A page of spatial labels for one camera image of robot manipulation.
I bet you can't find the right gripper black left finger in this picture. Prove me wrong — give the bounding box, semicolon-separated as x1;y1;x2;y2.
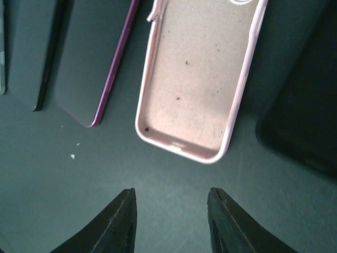
52;188;137;252

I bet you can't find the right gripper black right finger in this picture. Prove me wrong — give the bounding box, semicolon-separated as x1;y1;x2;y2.
207;188;295;252

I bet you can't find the black phone case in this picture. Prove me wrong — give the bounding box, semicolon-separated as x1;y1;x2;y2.
255;1;336;181

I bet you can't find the pink phone case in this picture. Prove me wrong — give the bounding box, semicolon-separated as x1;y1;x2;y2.
135;0;267;164

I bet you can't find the bare magenta phone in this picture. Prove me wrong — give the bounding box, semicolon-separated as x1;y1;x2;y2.
55;1;139;128

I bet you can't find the bare black phone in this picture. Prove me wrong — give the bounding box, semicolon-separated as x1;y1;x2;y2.
7;1;67;111

